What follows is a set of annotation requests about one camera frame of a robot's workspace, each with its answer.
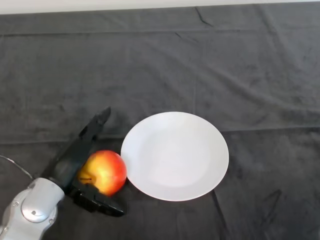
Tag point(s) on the round white plate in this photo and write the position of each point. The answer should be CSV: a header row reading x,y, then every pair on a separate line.
x,y
175,157

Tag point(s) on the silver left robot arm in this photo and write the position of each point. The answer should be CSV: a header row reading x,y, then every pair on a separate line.
x,y
32,207

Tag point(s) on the red yellow apple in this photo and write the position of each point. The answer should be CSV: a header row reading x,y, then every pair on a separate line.
x,y
107,172

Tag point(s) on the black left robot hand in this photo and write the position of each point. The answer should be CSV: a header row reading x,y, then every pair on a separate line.
x,y
72,155

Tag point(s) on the black velvet table cloth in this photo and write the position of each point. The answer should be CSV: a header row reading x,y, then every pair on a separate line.
x,y
160,75

